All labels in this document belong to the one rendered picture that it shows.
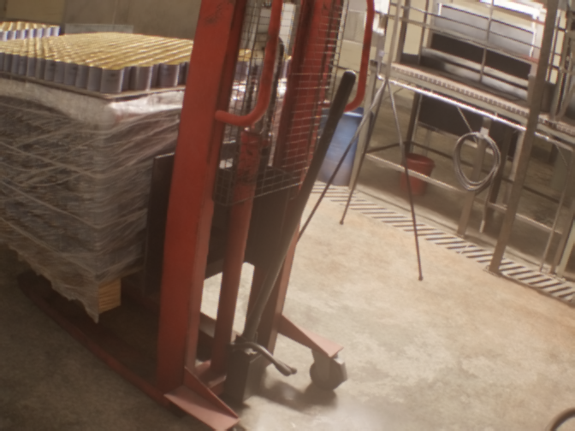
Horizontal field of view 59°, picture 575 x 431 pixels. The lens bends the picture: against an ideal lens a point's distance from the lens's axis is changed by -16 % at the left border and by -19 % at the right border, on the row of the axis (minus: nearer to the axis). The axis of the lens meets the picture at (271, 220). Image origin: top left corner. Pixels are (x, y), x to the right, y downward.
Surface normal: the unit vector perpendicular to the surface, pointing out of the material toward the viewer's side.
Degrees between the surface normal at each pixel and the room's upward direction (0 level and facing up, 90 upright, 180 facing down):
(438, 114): 90
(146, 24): 90
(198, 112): 90
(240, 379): 90
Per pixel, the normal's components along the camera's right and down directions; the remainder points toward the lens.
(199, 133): -0.58, 0.22
